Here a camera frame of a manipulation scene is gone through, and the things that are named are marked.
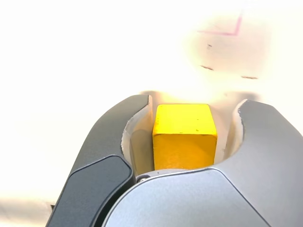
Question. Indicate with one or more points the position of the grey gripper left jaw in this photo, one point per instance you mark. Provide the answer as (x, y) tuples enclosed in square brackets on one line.
[(99, 146)]

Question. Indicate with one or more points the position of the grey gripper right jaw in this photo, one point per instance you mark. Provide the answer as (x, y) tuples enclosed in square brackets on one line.
[(189, 201)]

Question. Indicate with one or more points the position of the yellow cube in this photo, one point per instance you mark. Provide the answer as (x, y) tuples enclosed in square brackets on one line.
[(184, 132)]

